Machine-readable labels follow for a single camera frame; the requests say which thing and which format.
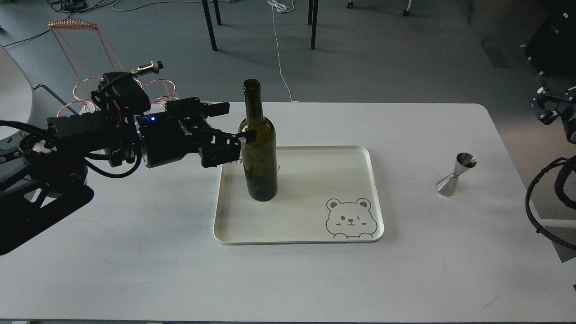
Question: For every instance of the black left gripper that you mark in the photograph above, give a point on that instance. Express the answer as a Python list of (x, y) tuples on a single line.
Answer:
[(183, 129)]

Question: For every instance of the dark green wine bottle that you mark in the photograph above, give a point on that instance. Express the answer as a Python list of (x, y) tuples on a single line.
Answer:
[(259, 156)]

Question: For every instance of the steel double jigger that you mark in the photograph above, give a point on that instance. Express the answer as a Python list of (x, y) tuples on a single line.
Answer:
[(447, 186)]

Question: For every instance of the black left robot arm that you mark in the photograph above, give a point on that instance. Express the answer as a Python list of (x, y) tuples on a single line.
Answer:
[(112, 141)]

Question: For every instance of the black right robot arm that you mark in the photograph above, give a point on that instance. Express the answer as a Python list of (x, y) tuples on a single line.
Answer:
[(550, 105)]

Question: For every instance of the cream bear serving tray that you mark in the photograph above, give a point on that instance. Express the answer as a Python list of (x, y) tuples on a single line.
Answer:
[(326, 194)]

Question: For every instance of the black table legs left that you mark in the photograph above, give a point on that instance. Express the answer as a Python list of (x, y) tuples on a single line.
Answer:
[(209, 23)]

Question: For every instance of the black table legs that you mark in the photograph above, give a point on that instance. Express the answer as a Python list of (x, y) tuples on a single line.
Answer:
[(312, 20), (209, 23)]

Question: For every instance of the black table legs right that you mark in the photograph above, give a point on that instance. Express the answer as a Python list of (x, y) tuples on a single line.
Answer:
[(312, 20)]

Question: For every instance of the white chair left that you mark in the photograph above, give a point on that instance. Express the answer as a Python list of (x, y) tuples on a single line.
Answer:
[(16, 93)]

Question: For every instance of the black equipment case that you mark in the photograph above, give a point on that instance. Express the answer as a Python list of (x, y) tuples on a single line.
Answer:
[(552, 49)]

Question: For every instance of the copper wire bottle rack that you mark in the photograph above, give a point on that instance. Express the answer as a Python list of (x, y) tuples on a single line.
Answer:
[(89, 54)]

